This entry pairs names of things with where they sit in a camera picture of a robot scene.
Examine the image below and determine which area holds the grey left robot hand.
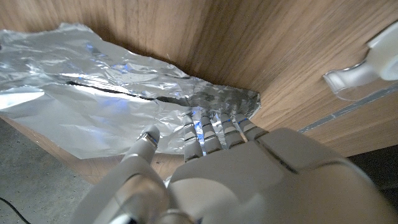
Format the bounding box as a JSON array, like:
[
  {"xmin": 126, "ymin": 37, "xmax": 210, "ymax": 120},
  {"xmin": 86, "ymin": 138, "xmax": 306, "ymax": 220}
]
[{"xmin": 70, "ymin": 112, "xmax": 398, "ymax": 224}]

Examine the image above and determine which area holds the crinkled aluminum foil sheet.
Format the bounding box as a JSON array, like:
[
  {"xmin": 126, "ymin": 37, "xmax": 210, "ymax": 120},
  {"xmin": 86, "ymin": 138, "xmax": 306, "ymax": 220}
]
[{"xmin": 0, "ymin": 22, "xmax": 262, "ymax": 160}]

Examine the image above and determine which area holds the grey tape outline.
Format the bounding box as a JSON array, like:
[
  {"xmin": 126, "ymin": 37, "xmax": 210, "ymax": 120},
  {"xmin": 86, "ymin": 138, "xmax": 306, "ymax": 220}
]
[{"xmin": 297, "ymin": 85, "xmax": 398, "ymax": 134}]

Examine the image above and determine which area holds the white tape roll clear dispenser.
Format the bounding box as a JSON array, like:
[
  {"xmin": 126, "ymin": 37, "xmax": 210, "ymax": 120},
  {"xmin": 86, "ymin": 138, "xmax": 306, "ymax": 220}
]
[{"xmin": 322, "ymin": 21, "xmax": 398, "ymax": 102}]

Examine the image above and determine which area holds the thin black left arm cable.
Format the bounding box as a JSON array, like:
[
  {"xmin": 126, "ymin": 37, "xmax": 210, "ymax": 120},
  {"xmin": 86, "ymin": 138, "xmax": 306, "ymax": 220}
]
[{"xmin": 0, "ymin": 197, "xmax": 32, "ymax": 224}]

